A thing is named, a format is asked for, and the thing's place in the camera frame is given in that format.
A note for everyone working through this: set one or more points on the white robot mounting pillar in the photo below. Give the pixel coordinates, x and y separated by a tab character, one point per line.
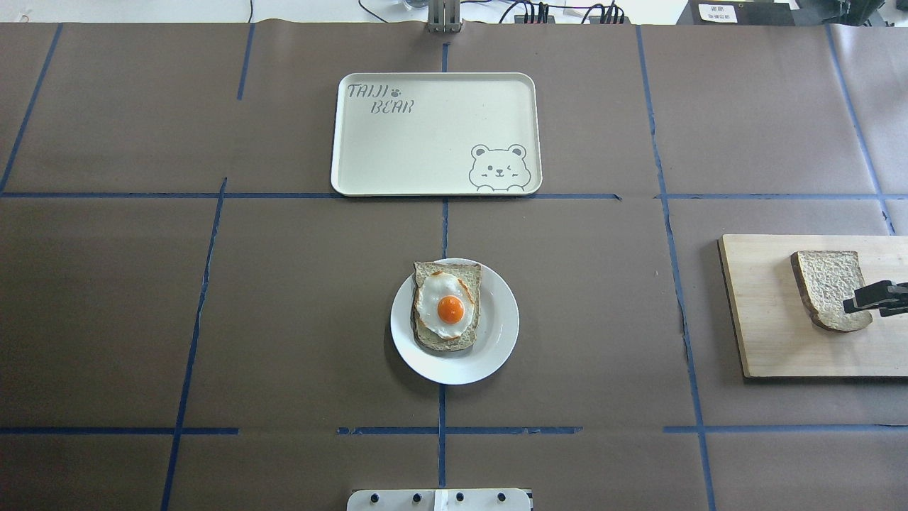
442	499

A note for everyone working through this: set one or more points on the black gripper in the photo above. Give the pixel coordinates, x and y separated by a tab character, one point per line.
877	296

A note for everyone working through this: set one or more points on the cream bear serving tray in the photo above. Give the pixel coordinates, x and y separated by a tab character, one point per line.
436	133

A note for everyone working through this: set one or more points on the white round plate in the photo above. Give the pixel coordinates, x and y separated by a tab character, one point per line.
496	334

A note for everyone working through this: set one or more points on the aluminium frame post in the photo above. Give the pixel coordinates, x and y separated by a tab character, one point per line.
444	16

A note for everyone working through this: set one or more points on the wooden cutting board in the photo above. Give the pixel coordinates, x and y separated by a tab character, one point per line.
786	294

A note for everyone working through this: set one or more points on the toast with fried egg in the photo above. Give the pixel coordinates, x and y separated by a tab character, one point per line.
446	305

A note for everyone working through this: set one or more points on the plain bread slice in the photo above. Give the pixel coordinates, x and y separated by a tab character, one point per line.
824	280

